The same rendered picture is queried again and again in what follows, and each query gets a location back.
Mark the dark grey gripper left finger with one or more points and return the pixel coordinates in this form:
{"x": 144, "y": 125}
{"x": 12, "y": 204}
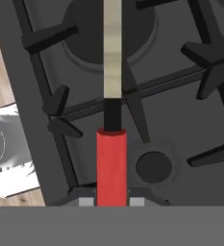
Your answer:
{"x": 86, "y": 201}

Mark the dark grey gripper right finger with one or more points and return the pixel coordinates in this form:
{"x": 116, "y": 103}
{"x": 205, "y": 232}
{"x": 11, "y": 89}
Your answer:
{"x": 136, "y": 201}

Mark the dark grey gas hob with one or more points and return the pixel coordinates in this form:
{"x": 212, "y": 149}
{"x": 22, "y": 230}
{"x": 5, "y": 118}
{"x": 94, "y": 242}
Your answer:
{"x": 177, "y": 109}

